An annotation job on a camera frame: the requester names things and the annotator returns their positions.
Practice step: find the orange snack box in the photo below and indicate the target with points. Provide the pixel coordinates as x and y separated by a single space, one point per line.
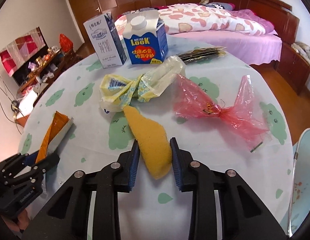
57 130

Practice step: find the wooden sideboard cabinet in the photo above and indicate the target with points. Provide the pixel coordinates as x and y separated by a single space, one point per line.
40 81

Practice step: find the wooden bed pink sheet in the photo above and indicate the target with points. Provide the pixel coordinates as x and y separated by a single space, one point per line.
251 49

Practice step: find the yellow sponge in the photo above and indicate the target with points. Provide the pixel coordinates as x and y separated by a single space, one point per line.
152 141

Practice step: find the pale yellow printed plastic bag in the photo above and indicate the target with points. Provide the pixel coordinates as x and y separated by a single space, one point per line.
117 91

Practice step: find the blue LOOK milk carton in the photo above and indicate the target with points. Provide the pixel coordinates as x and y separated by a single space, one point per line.
145 37

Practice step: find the television with red cloth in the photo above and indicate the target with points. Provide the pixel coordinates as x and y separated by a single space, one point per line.
17 55

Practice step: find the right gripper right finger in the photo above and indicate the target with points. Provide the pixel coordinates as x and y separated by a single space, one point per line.
243 213

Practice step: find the heart pattern duvet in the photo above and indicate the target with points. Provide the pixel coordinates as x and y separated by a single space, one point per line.
190 17

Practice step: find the cloud pattern tablecloth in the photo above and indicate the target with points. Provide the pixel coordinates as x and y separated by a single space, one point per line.
155 208

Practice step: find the white tall milk carton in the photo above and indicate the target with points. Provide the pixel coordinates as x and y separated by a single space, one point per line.
105 39

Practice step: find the clothes pile on nightstand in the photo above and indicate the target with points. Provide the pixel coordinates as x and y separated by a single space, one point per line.
302 49

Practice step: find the pink transparent plastic bag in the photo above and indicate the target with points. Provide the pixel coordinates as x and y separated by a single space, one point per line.
241 118

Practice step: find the dark flat snack packet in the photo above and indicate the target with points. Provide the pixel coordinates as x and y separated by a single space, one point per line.
201 54

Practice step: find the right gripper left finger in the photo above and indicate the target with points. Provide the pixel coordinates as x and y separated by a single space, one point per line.
66 214

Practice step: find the wooden nightstand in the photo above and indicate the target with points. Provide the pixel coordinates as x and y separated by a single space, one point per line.
293 68

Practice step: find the wooden door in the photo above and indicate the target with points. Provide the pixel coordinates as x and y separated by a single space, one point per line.
84 10

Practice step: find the red gift bag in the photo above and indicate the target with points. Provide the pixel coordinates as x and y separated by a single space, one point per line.
65 43

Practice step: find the person left hand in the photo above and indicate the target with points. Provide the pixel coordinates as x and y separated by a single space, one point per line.
20 223

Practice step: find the light blue trash bin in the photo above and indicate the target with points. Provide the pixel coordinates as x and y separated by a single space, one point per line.
296 222

